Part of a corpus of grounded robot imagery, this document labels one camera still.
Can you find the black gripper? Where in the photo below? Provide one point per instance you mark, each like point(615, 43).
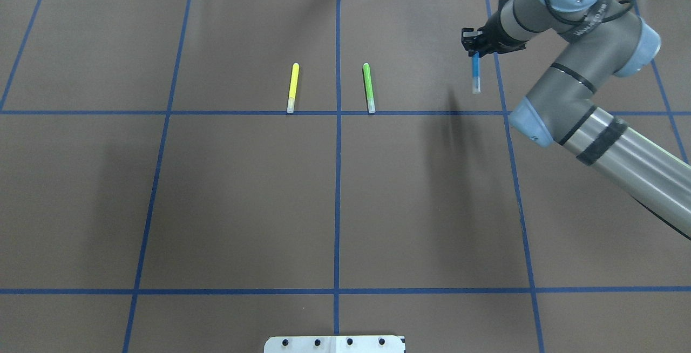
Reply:
point(490, 40)

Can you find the blue marker pen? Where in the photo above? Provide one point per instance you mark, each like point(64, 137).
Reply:
point(477, 81)

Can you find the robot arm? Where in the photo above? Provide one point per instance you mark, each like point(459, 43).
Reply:
point(604, 39)

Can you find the green marker pen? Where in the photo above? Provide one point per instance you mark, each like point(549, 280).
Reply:
point(369, 88)

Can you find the yellow marker pen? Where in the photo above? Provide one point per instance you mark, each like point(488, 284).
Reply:
point(293, 86)

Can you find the brown paper table cover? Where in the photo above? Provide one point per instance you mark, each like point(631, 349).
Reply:
point(156, 196)

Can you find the white mounting plate with holes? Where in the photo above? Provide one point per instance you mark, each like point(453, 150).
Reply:
point(336, 343)

